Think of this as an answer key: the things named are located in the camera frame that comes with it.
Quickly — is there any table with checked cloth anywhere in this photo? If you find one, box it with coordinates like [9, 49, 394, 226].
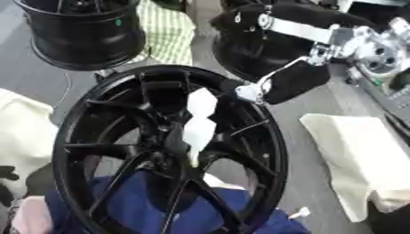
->
[126, 0, 198, 67]

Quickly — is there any pink cloth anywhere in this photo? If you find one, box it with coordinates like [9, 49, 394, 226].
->
[7, 196, 57, 234]

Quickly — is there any black spoked wheel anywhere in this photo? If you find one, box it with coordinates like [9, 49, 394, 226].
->
[51, 64, 290, 234]

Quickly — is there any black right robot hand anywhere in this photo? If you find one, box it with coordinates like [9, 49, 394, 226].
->
[232, 12, 365, 106]

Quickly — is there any cream cloth sheet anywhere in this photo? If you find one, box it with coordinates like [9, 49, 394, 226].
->
[0, 88, 61, 200]
[297, 112, 410, 224]

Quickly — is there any blue cloth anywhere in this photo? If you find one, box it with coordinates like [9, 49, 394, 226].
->
[43, 169, 314, 234]

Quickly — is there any black round wheel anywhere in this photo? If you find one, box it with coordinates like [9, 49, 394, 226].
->
[208, 2, 378, 84]

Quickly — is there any black wheel rim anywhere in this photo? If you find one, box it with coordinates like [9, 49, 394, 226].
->
[13, 0, 149, 72]

